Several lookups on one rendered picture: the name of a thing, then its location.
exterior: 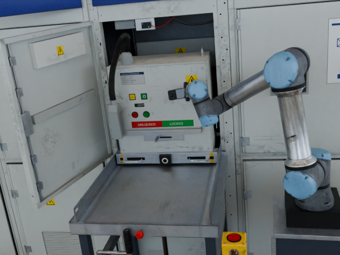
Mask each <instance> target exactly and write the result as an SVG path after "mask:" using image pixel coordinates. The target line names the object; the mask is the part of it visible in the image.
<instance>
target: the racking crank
mask: <svg viewBox="0 0 340 255"><path fill-rule="evenodd" d="M123 237H124V244H125V251H113V250H98V251H97V252H96V255H100V254H118V255H132V254H133V253H134V250H133V244H132V237H131V231H130V229H124V230H123Z"/></svg>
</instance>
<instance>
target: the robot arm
mask: <svg viewBox="0 0 340 255"><path fill-rule="evenodd" d="M309 68H310V57H309V55H308V53H307V52H306V51H305V50H303V49H301V48H298V47H291V48H287V49H285V50H283V51H281V52H278V53H275V54H274V55H273V56H271V57H270V58H269V59H268V60H267V61H266V63H265V65H264V69H263V70H261V71H260V72H258V73H256V74H255V75H253V76H251V77H249V78H248V79H246V80H244V81H243V82H241V83H239V84H237V85H236V86H234V87H232V88H231V89H229V90H227V91H225V92H224V93H222V94H220V95H218V96H217V97H215V98H213V99H210V97H209V94H208V92H207V91H208V89H207V85H206V84H205V83H204V82H202V81H200V80H193V81H192V82H191V83H188V82H184V87H183V88H180V89H175V90H170V91H168V98H169V100H177V99H183V98H185V100H186V102H188V101H190V99H191V101H192V103H193V105H194V108H195V110H196V113H197V115H198V118H199V120H200V122H201V125H202V126H203V127H208V126H211V125H213V124H216V123H217V122H218V121H219V119H218V116H219V115H220V114H222V113H224V112H225V111H228V110H229V109H231V108H233V107H234V106H236V105H238V104H240V103H242V102H244V101H245V100H247V99H249V98H251V97H253V96H255V95H257V94H258V93H260V92H262V91H264V90H266V89H268V88H270V87H271V90H272V93H274V94H275V95H276V96H277V99H278V105H279V110H280V116H281V122H282V128H283V134H284V140H285V146H286V152H287V159H286V160H285V162H284V165H285V171H286V175H285V176H284V178H283V187H284V189H285V190H286V192H287V193H288V194H290V195H291V196H293V197H295V203H296V205H297V206H299V207H300V208H302V209H305V210H309V211H325V210H329V209H331V208H332V207H333V206H334V196H333V193H332V191H331V188H330V166H331V154H330V152H329V151H327V150H324V149H320V148H311V147H310V141H309V134H308V128H307V122H306V115H305V109H304V102H303V96H302V90H303V89H304V88H305V79H304V75H305V74H306V73H307V71H308V70H309Z"/></svg>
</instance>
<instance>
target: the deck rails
mask: <svg viewBox="0 0 340 255"><path fill-rule="evenodd" d="M118 150H120V148H119V149H118ZM118 150H117V151H118ZM117 151H116V153H117ZM116 153H115V154H114V155H113V157H112V158H111V159H110V160H109V162H108V163H107V164H106V166H105V167H104V168H103V170H102V171H101V172H100V174H99V175H98V176H97V178H96V179H95V180H94V181H93V183H92V184H91V185H90V187H89V188H88V190H87V191H86V192H85V194H84V195H83V196H82V198H81V199H80V200H79V202H78V203H77V204H76V205H75V207H74V208H73V212H74V217H75V223H84V222H85V221H86V219H87V218H88V216H89V215H90V213H91V212H92V210H93V209H94V207H95V206H96V204H97V203H98V201H99V200H100V198H101V197H102V195H103V194H104V192H105V191H106V189H107V188H108V187H109V185H110V184H111V182H112V181H113V179H114V178H115V176H116V175H117V173H118V172H119V170H120V169H121V167H122V166H123V164H117V159H116ZM221 161H222V155H221V144H220V147H219V152H218V158H217V163H213V165H212V170H211V176H210V181H209V186H208V191H207V196H206V201H205V206H204V211H203V216H202V221H201V225H203V226H211V223H212V218H213V212H214V205H215V199H216V192H217V186H218V180H219V173H220V167H221ZM76 208H78V210H77V211H76V212H75V210H76Z"/></svg>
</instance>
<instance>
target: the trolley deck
mask: <svg viewBox="0 0 340 255"><path fill-rule="evenodd" d="M212 167H213V163H172V164H160V163H143V164H123V166H122V167H121V169H120V170H119V172H118V173H117V175H116V176H115V178H114V179H113V181H112V182H111V184H110V185H109V187H108V188H107V189H106V191H105V192H104V194H103V195H102V197H101V198H100V200H99V201H98V203H97V204H96V206H95V207H94V209H93V210H92V212H91V213H90V215H89V216H88V218H87V219H86V221H85V222H84V223H75V217H74V216H73V217H72V218H71V220H70V221H69V227H70V232H71V235H112V236H123V230H124V229H130V231H131V236H135V234H136V232H137V231H140V230H141V229H142V230H143V231H142V232H143V233H144V236H155V237H197V238H219V235H220V226H221V218H222V210H223V201H224V193H225V184H226V176H227V167H228V160H227V156H222V161H221V167H220V173H219V180H218V186H217V192H216V199H215V205H214V212H213V216H212V223H211V226H203V225H201V221H202V216H203V211H204V206H205V201H206V196H207V191H208V186H209V181H210V176H211V170H212Z"/></svg>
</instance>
